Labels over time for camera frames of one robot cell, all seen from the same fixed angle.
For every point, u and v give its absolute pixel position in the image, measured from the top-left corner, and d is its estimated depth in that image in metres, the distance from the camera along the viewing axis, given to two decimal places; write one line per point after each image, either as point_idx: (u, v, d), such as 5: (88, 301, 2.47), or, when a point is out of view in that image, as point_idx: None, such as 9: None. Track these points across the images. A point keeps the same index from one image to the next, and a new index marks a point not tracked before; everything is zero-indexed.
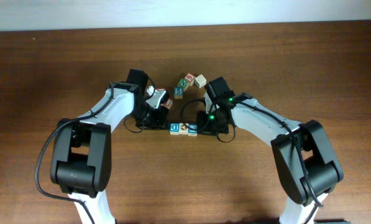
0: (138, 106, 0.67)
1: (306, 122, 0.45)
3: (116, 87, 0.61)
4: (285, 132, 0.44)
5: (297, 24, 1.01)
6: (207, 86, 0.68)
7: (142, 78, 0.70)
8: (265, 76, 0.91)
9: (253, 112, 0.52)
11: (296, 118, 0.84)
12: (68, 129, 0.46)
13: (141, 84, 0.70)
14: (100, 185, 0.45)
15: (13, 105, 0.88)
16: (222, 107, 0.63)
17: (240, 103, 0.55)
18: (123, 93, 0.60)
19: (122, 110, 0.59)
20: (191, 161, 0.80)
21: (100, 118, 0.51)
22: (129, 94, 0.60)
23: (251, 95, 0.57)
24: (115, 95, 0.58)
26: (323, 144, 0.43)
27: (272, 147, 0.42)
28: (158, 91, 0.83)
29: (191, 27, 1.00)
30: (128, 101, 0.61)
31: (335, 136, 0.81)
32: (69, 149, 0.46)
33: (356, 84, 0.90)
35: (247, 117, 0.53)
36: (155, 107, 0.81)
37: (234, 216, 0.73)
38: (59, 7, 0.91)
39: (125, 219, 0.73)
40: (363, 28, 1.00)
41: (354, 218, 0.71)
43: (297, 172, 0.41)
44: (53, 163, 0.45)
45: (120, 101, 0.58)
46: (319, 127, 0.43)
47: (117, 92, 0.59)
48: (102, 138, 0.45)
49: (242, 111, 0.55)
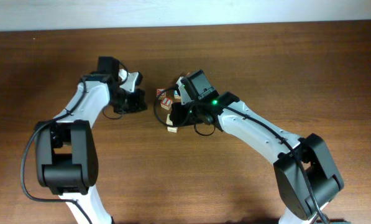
0: (114, 94, 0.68)
1: (306, 137, 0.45)
3: (87, 79, 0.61)
4: (287, 150, 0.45)
5: (297, 23, 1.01)
6: (185, 81, 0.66)
7: (112, 63, 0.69)
8: (266, 76, 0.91)
9: (244, 120, 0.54)
11: (297, 117, 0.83)
12: (46, 132, 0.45)
13: (114, 70, 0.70)
14: (89, 179, 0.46)
15: (13, 105, 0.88)
16: (206, 111, 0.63)
17: (228, 109, 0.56)
18: (97, 84, 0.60)
19: (99, 102, 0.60)
20: (191, 161, 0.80)
21: (77, 116, 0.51)
22: (104, 85, 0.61)
23: (235, 96, 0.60)
24: (87, 88, 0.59)
26: (325, 158, 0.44)
27: (275, 169, 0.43)
28: (132, 74, 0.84)
29: (191, 27, 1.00)
30: (104, 91, 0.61)
31: (335, 136, 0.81)
32: (50, 150, 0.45)
33: (356, 83, 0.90)
35: (237, 126, 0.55)
36: (131, 91, 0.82)
37: (234, 216, 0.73)
38: (60, 7, 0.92)
39: (125, 219, 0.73)
40: (363, 28, 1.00)
41: (355, 218, 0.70)
43: (302, 193, 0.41)
44: (38, 168, 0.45)
45: (94, 93, 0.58)
46: (320, 142, 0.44)
47: (90, 84, 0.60)
48: (82, 135, 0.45)
49: (231, 119, 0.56)
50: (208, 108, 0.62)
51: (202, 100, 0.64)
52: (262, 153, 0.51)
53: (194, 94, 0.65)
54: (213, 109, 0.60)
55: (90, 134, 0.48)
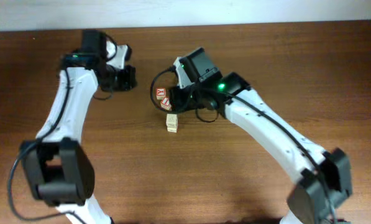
0: (102, 76, 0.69)
1: (331, 153, 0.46)
3: (73, 69, 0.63)
4: (311, 166, 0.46)
5: (297, 23, 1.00)
6: (185, 61, 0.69)
7: (100, 37, 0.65)
8: (266, 76, 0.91)
9: (260, 118, 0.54)
11: (297, 117, 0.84)
12: (33, 154, 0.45)
13: (102, 48, 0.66)
14: (84, 193, 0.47)
15: (13, 104, 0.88)
16: (208, 95, 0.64)
17: (238, 100, 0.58)
18: (81, 75, 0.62)
19: (84, 101, 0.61)
20: (191, 161, 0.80)
21: (64, 127, 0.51)
22: (88, 74, 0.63)
23: (243, 81, 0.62)
24: (72, 87, 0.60)
26: (345, 176, 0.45)
27: (299, 185, 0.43)
28: (120, 48, 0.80)
29: (191, 27, 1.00)
30: (91, 80, 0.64)
31: (335, 135, 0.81)
32: (40, 171, 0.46)
33: (356, 83, 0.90)
35: (250, 124, 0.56)
36: (119, 67, 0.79)
37: (234, 216, 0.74)
38: (60, 7, 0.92)
39: (124, 219, 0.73)
40: (363, 28, 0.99)
41: (355, 219, 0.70)
43: (321, 208, 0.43)
44: (31, 186, 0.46)
45: (79, 94, 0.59)
46: (344, 159, 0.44)
47: (73, 77, 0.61)
48: (71, 155, 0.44)
49: (243, 113, 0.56)
50: (211, 93, 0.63)
51: (204, 83, 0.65)
52: (277, 157, 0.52)
53: (194, 76, 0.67)
54: (220, 96, 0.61)
55: (81, 151, 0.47)
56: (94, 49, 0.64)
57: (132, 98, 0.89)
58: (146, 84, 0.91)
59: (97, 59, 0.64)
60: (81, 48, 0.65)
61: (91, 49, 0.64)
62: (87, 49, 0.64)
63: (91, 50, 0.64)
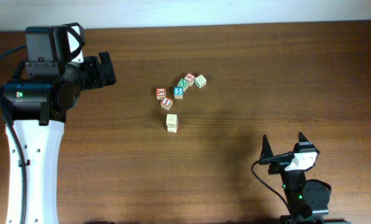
0: (75, 84, 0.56)
1: (319, 192, 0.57)
3: (20, 104, 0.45)
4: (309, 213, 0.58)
5: (297, 23, 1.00)
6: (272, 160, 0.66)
7: (54, 43, 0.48)
8: (266, 76, 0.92)
9: (315, 205, 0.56)
11: (297, 118, 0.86)
12: None
13: (63, 53, 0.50)
14: None
15: None
16: (295, 179, 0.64)
17: (319, 205, 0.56)
18: (36, 139, 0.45)
19: (52, 152, 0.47)
20: (191, 162, 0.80)
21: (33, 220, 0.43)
22: (47, 131, 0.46)
23: (299, 173, 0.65)
24: (27, 150, 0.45)
26: (319, 194, 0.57)
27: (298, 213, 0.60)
28: None
29: (191, 27, 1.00)
30: (53, 135, 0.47)
31: (332, 136, 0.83)
32: None
33: (356, 84, 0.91)
35: (318, 201, 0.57)
36: (79, 61, 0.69)
37: (233, 216, 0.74)
38: (60, 7, 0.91)
39: (125, 219, 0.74)
40: (364, 28, 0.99)
41: (355, 218, 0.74)
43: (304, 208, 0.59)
44: None
45: (38, 160, 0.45)
46: (327, 189, 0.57)
47: (25, 139, 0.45)
48: None
49: (321, 200, 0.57)
50: (293, 182, 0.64)
51: (297, 177, 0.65)
52: (302, 215, 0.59)
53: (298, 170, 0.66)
54: (291, 200, 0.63)
55: None
56: (50, 68, 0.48)
57: (132, 98, 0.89)
58: (145, 84, 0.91)
59: (57, 82, 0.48)
60: (31, 61, 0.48)
61: (45, 66, 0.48)
62: (41, 67, 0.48)
63: (47, 67, 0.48)
